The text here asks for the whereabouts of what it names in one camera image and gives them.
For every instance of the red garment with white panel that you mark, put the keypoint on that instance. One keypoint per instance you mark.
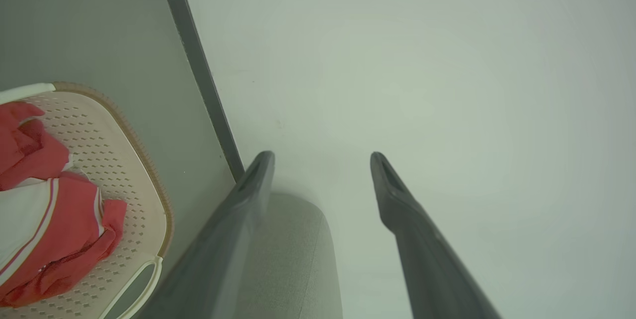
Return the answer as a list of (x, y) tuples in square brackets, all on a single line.
[(64, 219)]

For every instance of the beige perforated laundry basket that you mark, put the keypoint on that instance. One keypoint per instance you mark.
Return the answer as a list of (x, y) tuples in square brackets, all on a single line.
[(104, 135)]

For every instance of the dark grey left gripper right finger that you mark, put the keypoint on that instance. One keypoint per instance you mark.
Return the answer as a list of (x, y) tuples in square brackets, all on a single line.
[(427, 259)]

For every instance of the dark grey baseboard strip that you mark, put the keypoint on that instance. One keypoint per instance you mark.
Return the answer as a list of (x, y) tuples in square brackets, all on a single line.
[(198, 60)]

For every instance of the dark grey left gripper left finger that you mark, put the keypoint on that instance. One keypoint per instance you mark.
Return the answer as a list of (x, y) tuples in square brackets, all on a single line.
[(223, 249)]

